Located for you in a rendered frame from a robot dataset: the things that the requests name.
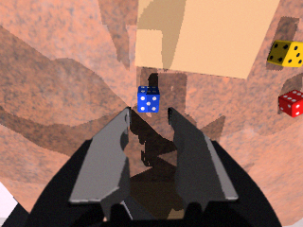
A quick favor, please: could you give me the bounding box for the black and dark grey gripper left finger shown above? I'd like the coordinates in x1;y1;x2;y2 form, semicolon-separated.
24;106;132;227

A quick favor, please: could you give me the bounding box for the blue die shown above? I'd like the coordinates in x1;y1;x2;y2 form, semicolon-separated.
137;86;160;113

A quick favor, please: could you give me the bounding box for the red die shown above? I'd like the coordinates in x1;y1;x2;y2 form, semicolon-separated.
279;90;303;117

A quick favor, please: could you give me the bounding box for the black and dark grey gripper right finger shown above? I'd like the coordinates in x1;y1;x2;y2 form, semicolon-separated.
168;107;282;227

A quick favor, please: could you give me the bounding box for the yellow die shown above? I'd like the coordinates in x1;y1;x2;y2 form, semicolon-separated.
267;40;303;67

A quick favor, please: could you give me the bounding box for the beige flat mat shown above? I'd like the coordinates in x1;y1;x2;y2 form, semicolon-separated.
134;0;280;79

